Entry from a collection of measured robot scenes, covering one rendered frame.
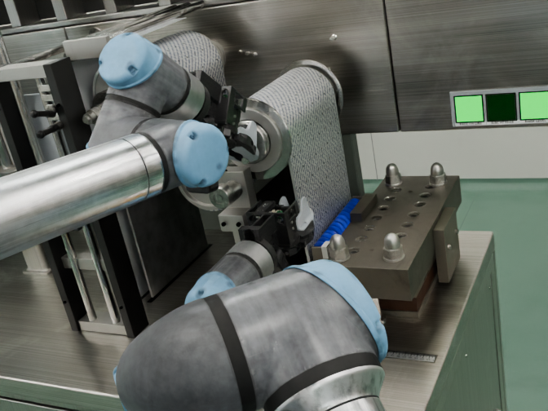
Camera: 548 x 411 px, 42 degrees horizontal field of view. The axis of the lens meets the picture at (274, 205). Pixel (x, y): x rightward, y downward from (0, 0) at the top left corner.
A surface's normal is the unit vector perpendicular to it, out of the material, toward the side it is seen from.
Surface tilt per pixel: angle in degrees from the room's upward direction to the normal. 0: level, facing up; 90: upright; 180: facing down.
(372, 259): 0
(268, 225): 90
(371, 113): 90
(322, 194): 90
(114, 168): 65
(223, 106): 50
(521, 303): 0
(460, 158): 90
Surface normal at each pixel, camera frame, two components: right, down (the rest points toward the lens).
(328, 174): 0.89, 0.01
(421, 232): -0.18, -0.91
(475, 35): -0.42, 0.42
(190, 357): -0.23, -0.23
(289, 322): 0.00, -0.44
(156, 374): -0.54, 0.00
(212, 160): 0.72, 0.14
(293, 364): -0.43, -0.35
